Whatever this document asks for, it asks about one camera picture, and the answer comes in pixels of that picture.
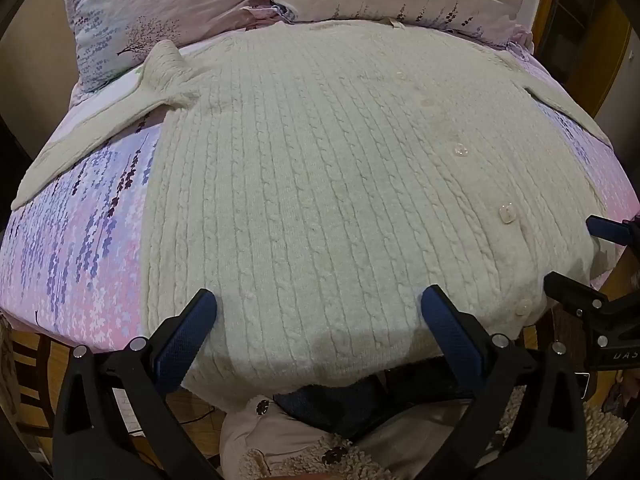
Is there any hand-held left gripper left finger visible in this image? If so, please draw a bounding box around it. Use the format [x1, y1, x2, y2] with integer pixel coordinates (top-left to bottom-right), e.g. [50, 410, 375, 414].
[54, 288, 223, 480]

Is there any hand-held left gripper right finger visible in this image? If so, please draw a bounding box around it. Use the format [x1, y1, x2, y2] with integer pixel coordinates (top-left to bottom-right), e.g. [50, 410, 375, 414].
[420, 284, 588, 480]

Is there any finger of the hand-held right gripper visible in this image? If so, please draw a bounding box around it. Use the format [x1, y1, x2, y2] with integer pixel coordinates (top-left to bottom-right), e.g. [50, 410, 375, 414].
[543, 271, 613, 317]
[586, 215, 635, 247]

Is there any cream cable-knit cardigan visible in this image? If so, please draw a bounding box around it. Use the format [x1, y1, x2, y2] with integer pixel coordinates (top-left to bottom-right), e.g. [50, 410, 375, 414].
[11, 19, 615, 413]

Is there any cream shaggy rug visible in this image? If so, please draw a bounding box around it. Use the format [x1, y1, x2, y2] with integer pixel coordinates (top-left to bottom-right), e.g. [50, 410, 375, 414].
[495, 385, 631, 480]

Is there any dark blue cloth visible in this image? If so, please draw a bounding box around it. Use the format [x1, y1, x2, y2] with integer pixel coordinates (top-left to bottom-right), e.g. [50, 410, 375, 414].
[272, 360, 471, 436]

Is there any pink fleece pajamas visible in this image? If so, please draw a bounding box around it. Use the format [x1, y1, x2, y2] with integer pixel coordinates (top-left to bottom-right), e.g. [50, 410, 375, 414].
[220, 394, 481, 480]

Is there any floral pink bed sheet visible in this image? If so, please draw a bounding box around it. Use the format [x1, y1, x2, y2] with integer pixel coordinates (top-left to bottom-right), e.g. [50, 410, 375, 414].
[0, 35, 640, 356]

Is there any wooden chair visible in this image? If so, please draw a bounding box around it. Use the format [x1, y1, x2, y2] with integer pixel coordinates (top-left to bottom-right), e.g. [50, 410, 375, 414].
[0, 320, 66, 431]

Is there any wooden headboard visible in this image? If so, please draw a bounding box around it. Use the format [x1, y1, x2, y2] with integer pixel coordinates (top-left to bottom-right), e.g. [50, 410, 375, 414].
[530, 0, 636, 116]

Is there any black cable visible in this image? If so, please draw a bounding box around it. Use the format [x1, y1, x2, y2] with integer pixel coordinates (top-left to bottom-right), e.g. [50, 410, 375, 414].
[170, 409, 217, 425]

